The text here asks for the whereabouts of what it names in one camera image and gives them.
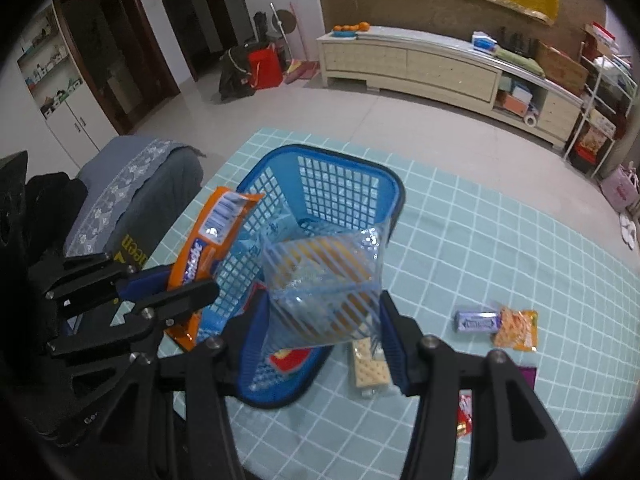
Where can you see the pink bag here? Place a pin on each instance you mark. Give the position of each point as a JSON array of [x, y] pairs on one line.
[[620, 190]]

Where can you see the red yellow snack pouch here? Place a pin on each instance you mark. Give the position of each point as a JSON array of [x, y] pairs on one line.
[[287, 360]]

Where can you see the dark wooden door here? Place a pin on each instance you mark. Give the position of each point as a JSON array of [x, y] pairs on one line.
[[115, 50], [200, 10]]

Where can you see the white metal rack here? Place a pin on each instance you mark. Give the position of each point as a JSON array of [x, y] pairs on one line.
[[600, 110]]

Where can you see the mop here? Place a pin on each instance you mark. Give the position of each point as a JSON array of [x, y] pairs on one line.
[[282, 22]]

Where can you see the purple snack bar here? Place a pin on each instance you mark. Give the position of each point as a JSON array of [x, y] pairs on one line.
[[477, 321]]

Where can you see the clear cracker packet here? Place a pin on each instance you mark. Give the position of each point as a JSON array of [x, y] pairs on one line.
[[367, 372]]

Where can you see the black garment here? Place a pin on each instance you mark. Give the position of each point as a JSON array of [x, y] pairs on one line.
[[50, 210]]

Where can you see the green checked tablecloth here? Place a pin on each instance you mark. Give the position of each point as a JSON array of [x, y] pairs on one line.
[[500, 240]]

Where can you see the plate of oranges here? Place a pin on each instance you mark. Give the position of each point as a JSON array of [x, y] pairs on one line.
[[350, 28]]

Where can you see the cream TV cabinet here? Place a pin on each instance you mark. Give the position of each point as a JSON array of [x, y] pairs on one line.
[[425, 67]]

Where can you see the small red packet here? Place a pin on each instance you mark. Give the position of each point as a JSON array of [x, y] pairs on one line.
[[465, 412]]

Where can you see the sofa with grey-blue cover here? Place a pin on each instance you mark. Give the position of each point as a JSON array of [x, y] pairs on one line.
[[140, 180]]

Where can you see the orange snack packet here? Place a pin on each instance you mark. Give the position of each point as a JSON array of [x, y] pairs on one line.
[[215, 230]]

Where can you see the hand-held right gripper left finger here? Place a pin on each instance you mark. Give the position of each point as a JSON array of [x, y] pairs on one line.
[[255, 340]]

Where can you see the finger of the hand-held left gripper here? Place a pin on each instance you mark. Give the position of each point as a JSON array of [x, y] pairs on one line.
[[145, 282], [170, 302]]

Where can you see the brown cardboard box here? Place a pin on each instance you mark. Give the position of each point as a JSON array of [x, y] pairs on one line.
[[562, 67]]

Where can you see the blue tissue box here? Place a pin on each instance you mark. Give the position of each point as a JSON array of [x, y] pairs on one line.
[[484, 42]]

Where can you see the red bucket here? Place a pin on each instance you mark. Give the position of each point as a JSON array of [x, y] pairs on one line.
[[265, 70]]

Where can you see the blue plastic basket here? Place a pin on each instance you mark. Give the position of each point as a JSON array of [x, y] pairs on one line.
[[340, 185]]

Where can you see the white cabinet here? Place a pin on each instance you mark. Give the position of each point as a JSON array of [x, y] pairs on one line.
[[75, 110]]

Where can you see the black bag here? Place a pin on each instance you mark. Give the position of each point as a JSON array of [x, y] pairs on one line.
[[235, 77]]

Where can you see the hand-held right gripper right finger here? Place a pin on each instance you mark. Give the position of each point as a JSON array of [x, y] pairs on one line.
[[392, 350]]

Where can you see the orange chips packet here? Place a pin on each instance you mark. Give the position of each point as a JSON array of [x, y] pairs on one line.
[[517, 329]]

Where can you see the white slippers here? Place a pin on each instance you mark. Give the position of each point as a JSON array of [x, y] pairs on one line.
[[628, 230]]

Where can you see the green cushion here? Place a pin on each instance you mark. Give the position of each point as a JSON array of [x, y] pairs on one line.
[[520, 62]]

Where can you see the clear blue-striped snack packet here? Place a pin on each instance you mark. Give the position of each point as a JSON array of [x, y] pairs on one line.
[[320, 280]]

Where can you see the pink broom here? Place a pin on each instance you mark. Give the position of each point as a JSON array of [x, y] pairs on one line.
[[302, 67]]

